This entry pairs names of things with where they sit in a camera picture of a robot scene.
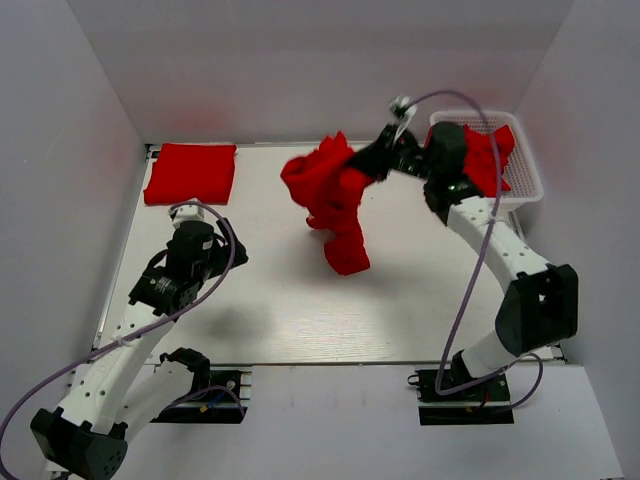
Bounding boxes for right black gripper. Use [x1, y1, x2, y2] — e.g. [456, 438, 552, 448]
[344, 124, 439, 183]

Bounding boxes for red t shirt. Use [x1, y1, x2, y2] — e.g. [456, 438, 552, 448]
[143, 143, 237, 206]
[280, 131, 374, 276]

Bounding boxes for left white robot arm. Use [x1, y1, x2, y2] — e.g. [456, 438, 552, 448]
[30, 218, 248, 479]

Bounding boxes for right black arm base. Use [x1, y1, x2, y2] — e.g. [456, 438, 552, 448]
[407, 367, 514, 426]

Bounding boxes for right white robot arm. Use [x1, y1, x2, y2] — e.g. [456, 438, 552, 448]
[348, 122, 579, 399]

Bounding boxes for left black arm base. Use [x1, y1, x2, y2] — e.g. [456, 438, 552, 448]
[152, 347, 251, 425]

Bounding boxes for red t shirts in basket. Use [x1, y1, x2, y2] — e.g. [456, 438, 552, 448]
[463, 125, 515, 197]

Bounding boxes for folded red t shirt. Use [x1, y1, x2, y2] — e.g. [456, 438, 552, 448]
[143, 143, 237, 206]

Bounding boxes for white plastic basket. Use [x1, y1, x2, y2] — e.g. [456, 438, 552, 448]
[430, 110, 544, 212]

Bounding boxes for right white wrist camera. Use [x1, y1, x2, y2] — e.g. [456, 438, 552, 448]
[389, 95, 417, 145]

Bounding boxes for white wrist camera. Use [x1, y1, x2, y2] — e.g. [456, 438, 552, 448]
[168, 202, 205, 230]
[389, 95, 417, 145]

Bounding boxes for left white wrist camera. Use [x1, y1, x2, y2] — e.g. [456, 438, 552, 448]
[168, 202, 205, 230]

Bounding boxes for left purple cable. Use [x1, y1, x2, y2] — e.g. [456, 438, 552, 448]
[0, 200, 239, 441]

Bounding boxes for purple cable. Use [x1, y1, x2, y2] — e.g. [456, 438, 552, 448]
[0, 200, 239, 441]
[399, 89, 546, 411]

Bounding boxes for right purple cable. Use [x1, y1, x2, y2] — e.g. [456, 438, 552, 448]
[399, 89, 546, 411]

